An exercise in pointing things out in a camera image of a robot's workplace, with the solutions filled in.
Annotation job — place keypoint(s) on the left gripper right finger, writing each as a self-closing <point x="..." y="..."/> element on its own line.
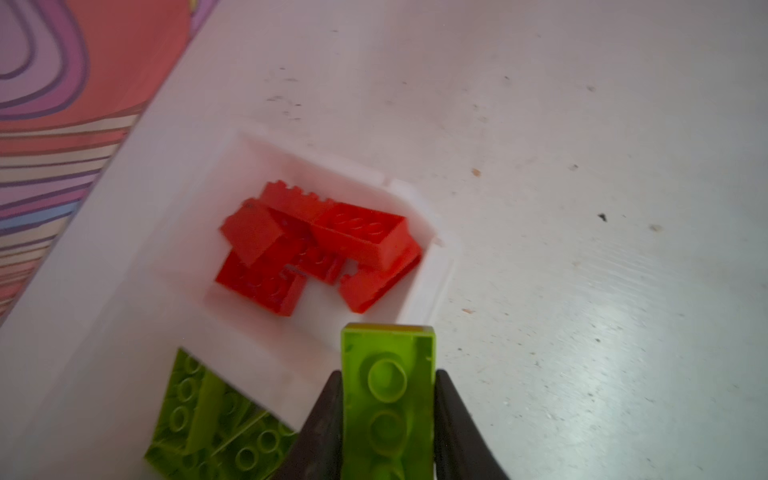
<point x="460" y="451"/>

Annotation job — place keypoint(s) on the green lego pile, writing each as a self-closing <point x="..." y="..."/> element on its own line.
<point x="249" y="442"/>

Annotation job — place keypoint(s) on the red lego square block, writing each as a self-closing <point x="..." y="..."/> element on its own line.
<point x="250" y="230"/>

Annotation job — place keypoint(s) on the right white bin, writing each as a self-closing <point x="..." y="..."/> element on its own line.
<point x="282" y="362"/>

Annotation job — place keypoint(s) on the white bin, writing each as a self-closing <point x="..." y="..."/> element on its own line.
<point x="282" y="362"/>
<point x="104" y="426"/>

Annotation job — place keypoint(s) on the middle white bin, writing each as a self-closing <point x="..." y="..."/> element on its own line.
<point x="104" y="426"/>

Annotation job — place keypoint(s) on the green lego long half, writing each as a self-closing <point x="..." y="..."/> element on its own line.
<point x="388" y="374"/>

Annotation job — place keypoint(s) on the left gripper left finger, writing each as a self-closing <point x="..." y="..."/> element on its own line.
<point x="317" y="452"/>

